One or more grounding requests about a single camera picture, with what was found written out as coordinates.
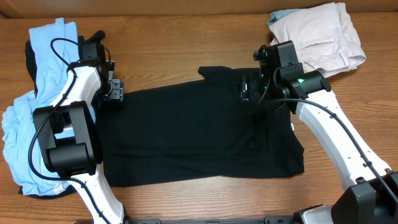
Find light blue folded garment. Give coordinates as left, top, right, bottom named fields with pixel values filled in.
left=267, top=9, right=299, bottom=27

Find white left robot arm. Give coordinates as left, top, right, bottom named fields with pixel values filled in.
left=30, top=41, right=130, bottom=223

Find beige folded shorts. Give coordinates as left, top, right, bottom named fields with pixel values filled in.
left=268, top=2, right=366, bottom=78

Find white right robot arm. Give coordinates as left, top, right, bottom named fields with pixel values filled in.
left=240, top=40, right=397, bottom=224

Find black t-shirt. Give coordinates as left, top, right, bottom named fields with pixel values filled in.
left=96, top=67, right=304, bottom=187

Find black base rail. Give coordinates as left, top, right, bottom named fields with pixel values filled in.
left=126, top=215, right=299, bottom=224

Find black garment under blue one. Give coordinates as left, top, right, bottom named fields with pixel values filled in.
left=18, top=29, right=106, bottom=200

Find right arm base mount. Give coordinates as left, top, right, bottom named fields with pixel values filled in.
left=292, top=205, right=333, bottom=224

